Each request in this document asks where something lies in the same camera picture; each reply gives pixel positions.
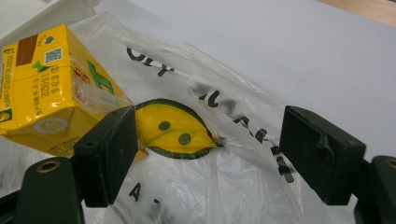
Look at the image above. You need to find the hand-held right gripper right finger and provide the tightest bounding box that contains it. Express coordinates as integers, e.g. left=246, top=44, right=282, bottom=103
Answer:
left=278, top=105, right=367, bottom=206

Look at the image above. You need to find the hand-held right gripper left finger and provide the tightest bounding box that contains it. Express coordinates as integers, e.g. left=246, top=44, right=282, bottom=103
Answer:
left=72, top=105, right=139, bottom=208

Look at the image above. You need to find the yellow drink carton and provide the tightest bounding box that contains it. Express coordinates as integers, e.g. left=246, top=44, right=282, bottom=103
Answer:
left=0, top=23, right=149, bottom=161

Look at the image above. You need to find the clear printed plastic bag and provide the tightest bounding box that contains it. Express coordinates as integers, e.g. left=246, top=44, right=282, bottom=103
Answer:
left=0, top=11, right=359, bottom=224

